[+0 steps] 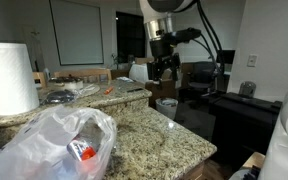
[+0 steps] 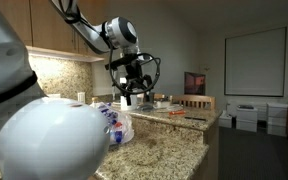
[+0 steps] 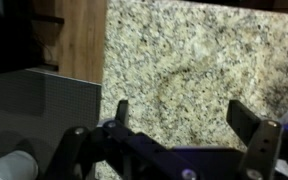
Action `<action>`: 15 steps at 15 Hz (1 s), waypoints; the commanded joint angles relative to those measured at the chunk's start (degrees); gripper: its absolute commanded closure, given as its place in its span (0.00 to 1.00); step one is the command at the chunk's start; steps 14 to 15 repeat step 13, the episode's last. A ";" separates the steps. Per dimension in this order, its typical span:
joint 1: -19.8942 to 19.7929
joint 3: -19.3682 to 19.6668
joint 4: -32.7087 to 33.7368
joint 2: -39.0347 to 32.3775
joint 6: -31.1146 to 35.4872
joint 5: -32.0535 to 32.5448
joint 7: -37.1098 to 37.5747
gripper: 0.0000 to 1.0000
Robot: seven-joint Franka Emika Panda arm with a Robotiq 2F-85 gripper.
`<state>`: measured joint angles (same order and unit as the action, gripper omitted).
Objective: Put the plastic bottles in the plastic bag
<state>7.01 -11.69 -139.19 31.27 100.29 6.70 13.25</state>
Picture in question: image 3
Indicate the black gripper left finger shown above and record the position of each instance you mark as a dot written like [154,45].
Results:
[144,156]

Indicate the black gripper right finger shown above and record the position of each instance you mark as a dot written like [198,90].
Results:
[264,146]

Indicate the dark perforated board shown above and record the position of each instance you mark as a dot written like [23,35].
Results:
[34,106]

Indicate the white cylindrical roll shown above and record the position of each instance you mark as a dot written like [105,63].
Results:
[14,166]

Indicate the wooden counter cabinet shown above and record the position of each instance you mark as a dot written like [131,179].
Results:
[80,40]

